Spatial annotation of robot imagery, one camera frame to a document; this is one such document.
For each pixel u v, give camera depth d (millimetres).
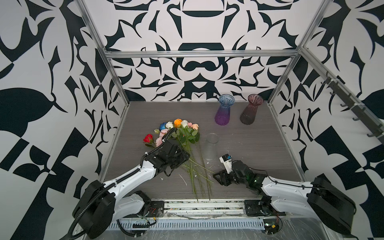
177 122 1016
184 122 977
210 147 815
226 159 770
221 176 754
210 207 759
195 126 1016
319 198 426
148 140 956
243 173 658
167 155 644
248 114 1000
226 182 733
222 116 1043
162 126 1000
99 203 395
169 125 964
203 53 942
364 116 550
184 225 649
